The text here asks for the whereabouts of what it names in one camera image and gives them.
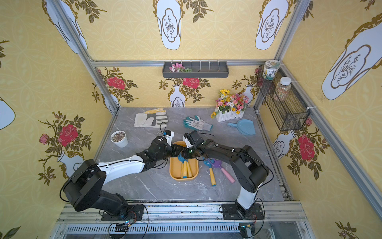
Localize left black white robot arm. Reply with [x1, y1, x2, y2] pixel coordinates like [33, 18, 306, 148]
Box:
[60, 136, 183, 219]

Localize white cup with pebbles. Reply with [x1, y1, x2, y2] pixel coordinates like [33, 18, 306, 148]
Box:
[110, 130, 128, 148]

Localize light blue dustpan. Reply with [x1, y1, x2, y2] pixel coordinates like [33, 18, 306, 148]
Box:
[227, 119, 256, 136]

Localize purple rake pink handle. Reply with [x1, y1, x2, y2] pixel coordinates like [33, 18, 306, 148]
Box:
[212, 159, 235, 183]

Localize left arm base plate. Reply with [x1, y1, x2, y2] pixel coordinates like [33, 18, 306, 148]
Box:
[101, 204, 145, 222]

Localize teal white garden glove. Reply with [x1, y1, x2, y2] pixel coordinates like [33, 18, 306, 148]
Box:
[183, 115, 213, 131]

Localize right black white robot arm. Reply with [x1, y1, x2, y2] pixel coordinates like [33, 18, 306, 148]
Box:
[182, 130, 272, 217]

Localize jar with green label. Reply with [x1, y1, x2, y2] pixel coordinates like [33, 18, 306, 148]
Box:
[263, 60, 281, 80]

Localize yellow plastic storage box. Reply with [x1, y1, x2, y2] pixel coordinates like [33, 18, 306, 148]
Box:
[169, 156, 199, 181]

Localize grey wall shelf tray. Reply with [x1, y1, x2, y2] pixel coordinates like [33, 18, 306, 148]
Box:
[162, 60, 230, 78]

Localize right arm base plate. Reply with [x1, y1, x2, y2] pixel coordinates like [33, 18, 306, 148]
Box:
[221, 203, 264, 220]

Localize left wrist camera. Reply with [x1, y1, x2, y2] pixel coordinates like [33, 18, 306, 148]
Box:
[163, 129, 175, 145]

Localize white fence flower planter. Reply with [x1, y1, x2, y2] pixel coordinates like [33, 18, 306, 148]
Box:
[210, 89, 249, 122]

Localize white grey leather work glove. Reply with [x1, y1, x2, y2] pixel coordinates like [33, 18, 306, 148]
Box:
[134, 108, 169, 128]

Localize blue rake yellow handle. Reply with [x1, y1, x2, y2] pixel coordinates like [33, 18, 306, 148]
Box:
[186, 160, 193, 178]
[204, 159, 216, 186]
[178, 153, 187, 178]

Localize black wire mesh basket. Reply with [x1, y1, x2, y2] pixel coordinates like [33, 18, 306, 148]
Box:
[253, 65, 310, 131]

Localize aluminium front rail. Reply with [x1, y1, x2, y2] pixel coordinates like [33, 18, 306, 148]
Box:
[51, 201, 314, 239]

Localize clear jar white lid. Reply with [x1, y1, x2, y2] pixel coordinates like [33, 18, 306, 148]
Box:
[273, 77, 291, 101]

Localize small pink flowers on shelf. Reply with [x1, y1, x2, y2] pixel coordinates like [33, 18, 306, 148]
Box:
[169, 63, 191, 73]

